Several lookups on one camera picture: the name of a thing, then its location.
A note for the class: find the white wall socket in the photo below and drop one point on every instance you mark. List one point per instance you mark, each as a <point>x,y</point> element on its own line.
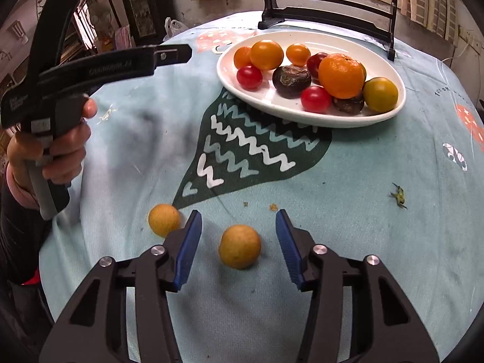
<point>469,37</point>

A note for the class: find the person's left hand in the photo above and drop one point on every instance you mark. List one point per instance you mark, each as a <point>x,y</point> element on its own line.
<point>70,151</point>

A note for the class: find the white oval plate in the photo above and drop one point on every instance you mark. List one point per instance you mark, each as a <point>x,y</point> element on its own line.
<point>264,106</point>

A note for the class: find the dark wooden cabinet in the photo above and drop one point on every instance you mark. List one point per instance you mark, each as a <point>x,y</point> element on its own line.
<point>143,3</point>

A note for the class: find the person's left forearm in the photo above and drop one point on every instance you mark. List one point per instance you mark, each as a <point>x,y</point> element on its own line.
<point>19,234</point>

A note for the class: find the pink cloth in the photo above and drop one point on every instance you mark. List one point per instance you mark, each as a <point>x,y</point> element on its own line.
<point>121,37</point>

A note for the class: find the green stem scrap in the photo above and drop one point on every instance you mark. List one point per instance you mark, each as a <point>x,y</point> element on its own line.
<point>399,196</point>

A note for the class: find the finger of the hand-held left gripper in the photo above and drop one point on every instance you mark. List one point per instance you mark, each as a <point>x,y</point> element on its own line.
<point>172,55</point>

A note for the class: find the dark red cherry tomato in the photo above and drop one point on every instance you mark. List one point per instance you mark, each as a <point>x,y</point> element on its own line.
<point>314,64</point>

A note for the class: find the small orange tangerine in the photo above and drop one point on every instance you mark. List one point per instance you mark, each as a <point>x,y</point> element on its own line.
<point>241,57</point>
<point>266,55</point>
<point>298,53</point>

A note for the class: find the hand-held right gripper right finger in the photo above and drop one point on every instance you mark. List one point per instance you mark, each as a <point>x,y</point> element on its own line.
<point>289,251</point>

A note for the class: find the round painted screen on stand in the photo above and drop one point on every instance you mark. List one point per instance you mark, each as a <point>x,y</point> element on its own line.
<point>325,13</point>

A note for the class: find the light blue printed tablecloth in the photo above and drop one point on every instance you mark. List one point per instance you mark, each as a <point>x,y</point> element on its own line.
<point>340,181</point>

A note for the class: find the dark water chestnut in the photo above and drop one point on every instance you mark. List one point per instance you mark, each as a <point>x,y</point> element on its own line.
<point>348,105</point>
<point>291,81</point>

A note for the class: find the white plastic bag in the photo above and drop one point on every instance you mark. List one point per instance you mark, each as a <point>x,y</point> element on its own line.
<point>174,28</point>

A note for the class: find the yellow green tangerine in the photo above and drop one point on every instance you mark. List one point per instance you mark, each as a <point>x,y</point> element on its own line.
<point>380,94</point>

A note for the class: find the large orange mandarin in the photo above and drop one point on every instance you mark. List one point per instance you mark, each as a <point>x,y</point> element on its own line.
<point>341,75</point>

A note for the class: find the round yellow loquat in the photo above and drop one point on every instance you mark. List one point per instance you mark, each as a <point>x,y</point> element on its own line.
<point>240,246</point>
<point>163,220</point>

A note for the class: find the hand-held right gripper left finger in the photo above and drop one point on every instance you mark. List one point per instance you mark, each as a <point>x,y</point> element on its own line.
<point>187,251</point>

